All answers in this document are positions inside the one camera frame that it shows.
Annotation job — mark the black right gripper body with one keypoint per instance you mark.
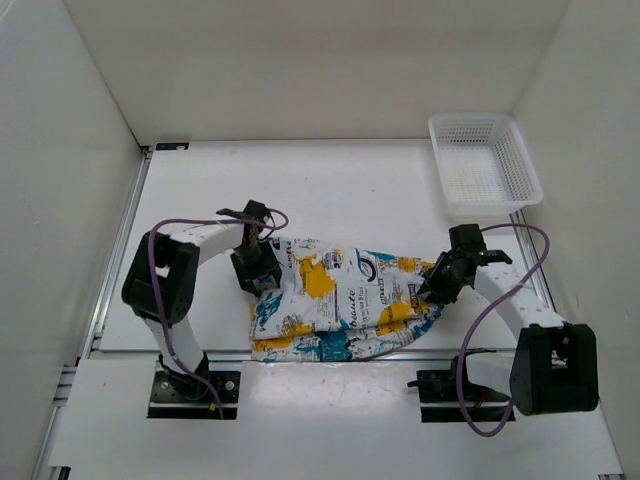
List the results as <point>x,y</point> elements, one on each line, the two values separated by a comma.
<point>447,286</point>

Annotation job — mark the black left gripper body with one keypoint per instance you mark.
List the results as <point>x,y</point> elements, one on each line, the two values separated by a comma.
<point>254,262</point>

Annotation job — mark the white printed shorts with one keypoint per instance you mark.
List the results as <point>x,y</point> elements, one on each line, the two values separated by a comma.
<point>339,304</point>

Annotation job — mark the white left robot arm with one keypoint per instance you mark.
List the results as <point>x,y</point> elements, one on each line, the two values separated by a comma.
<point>160,284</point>

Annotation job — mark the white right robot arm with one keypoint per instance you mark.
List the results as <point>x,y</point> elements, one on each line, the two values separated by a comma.
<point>554,366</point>

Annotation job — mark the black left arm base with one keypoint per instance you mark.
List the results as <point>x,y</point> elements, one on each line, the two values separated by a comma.
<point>176,396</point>

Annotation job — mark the white plastic mesh basket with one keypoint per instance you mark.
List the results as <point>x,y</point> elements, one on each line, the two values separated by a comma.
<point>484,166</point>

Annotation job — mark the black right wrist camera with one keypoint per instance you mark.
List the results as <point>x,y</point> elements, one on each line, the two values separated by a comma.
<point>468,244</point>

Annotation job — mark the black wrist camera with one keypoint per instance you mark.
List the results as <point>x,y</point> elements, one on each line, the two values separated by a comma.
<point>468,244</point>
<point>253,211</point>

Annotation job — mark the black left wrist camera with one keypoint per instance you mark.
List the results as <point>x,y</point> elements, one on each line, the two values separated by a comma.
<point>253,211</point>

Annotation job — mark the aluminium right side rail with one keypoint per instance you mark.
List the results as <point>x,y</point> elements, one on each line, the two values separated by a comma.
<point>531,250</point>

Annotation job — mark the aluminium table edge rail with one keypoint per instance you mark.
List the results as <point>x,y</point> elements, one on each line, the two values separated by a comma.
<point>218,356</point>

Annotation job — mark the black corner bracket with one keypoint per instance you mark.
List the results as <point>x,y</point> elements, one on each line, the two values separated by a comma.
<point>172,146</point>

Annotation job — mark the aluminium left side rail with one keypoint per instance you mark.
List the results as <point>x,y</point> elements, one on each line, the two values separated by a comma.
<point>93,322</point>

